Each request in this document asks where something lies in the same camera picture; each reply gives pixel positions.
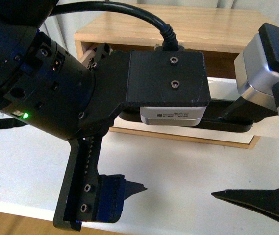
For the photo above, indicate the wooden two-drawer cabinet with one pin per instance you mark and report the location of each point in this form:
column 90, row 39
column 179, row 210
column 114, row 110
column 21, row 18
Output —
column 221, row 34

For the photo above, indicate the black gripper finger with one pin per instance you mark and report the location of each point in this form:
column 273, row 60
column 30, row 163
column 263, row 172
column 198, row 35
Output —
column 265, row 202

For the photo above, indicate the white drawer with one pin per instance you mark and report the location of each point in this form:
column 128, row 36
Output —
column 110, row 100

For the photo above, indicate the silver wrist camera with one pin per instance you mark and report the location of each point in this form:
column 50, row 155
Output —
column 172, row 116

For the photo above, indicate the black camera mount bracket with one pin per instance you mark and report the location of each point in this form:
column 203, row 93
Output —
column 167, row 79

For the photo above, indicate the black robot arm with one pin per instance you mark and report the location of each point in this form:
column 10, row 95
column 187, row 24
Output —
column 20, row 21

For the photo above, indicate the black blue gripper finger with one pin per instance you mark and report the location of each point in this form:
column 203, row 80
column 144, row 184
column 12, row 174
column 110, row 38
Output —
column 114, row 190

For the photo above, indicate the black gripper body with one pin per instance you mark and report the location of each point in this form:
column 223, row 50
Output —
column 51, row 90

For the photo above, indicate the black drawer handle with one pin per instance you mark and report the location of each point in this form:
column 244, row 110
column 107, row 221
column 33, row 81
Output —
column 211, row 120

